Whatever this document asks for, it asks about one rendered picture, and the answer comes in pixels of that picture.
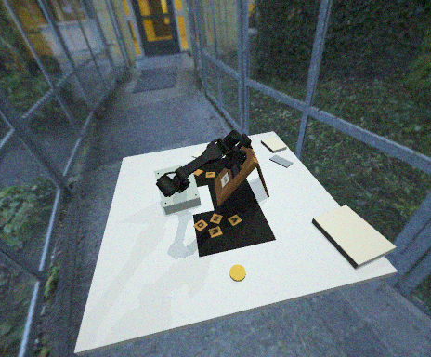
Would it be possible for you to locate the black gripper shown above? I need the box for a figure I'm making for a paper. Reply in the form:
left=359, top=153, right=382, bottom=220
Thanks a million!
left=222, top=134, right=252, bottom=169

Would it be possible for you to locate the yellow flat disc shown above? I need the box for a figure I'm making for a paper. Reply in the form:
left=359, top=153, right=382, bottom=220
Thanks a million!
left=229, top=265, right=246, bottom=282

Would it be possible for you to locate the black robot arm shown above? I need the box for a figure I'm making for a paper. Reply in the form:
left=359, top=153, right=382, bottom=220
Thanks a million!
left=156, top=130, right=247, bottom=197

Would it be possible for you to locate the tan wooden board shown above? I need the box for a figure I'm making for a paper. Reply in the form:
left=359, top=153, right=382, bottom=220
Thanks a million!
left=215, top=146, right=269, bottom=206

